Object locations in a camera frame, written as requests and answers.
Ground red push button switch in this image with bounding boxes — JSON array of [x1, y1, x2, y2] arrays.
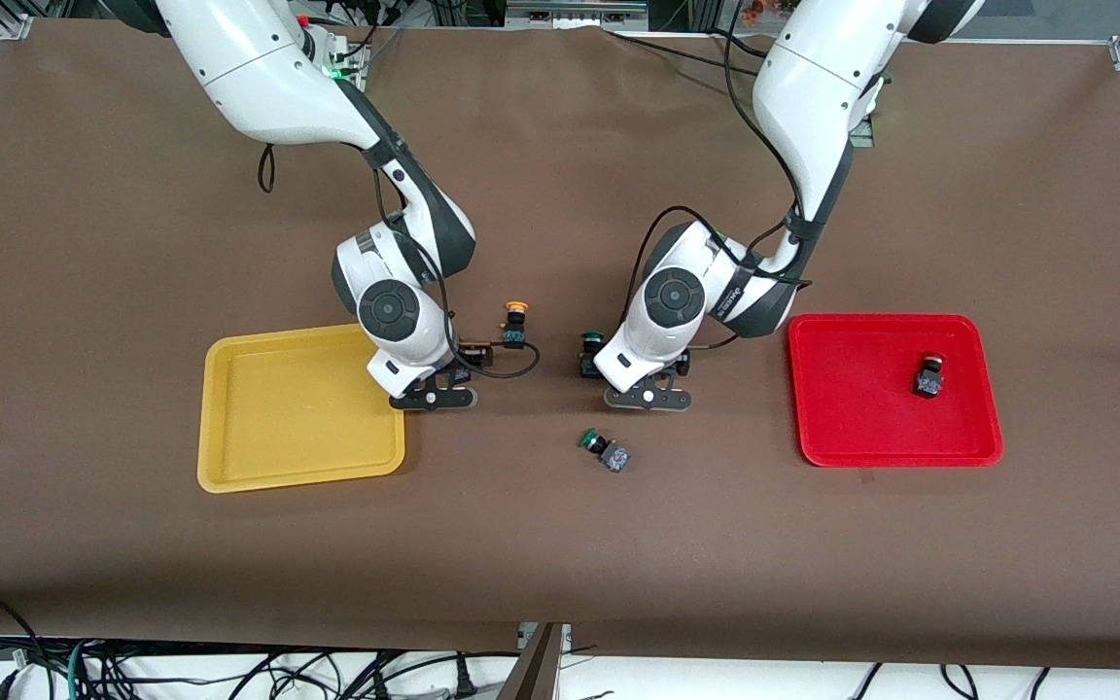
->
[[913, 352, 946, 400]]

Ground yellow plastic tray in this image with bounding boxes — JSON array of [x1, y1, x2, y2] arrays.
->
[[197, 321, 406, 494]]

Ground red plastic tray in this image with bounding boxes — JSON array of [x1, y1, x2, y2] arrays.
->
[[787, 312, 1005, 469]]

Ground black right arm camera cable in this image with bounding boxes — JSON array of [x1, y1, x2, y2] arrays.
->
[[257, 144, 542, 382]]

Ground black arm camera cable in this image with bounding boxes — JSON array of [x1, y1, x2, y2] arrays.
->
[[257, 144, 542, 382], [623, 0, 814, 351]]

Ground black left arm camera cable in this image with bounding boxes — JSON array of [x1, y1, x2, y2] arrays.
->
[[623, 0, 814, 351]]

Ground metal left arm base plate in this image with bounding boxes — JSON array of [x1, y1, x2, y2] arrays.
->
[[850, 68, 877, 149]]

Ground grey frame post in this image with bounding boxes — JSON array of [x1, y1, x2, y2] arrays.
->
[[497, 622, 573, 700]]

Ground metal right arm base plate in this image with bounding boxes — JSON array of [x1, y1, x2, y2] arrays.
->
[[325, 44, 369, 84]]

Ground long black table cable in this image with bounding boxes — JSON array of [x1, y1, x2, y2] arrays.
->
[[602, 27, 765, 79]]

